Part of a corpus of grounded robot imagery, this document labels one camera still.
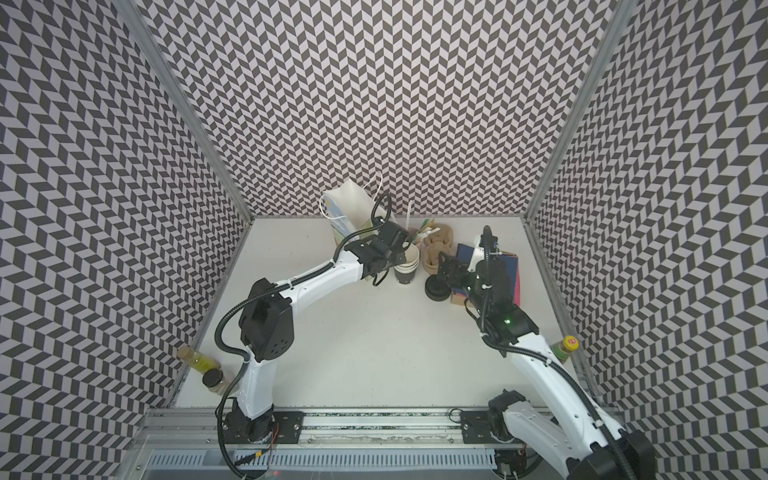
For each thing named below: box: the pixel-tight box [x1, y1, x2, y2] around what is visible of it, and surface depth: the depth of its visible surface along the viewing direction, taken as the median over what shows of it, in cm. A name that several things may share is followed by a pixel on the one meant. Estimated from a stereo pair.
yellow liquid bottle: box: [177, 345, 221, 373], surface depth 75 cm
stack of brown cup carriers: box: [417, 223, 455, 274], surface depth 103 cm
